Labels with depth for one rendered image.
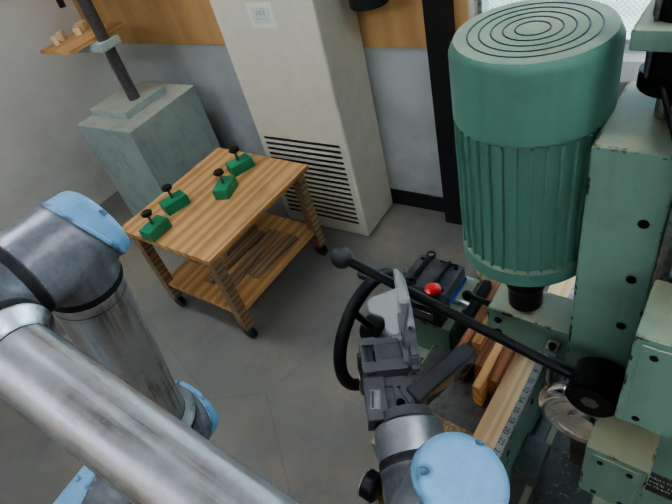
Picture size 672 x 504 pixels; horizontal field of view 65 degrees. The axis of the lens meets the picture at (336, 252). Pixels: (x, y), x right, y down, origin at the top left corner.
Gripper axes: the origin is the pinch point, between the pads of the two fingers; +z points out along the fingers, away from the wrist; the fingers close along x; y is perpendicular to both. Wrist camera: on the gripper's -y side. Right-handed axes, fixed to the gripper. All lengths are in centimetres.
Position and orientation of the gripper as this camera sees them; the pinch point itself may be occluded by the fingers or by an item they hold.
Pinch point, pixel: (396, 296)
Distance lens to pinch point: 81.7
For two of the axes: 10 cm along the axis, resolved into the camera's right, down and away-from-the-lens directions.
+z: -1.0, -7.7, 6.3
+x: 0.1, 6.3, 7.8
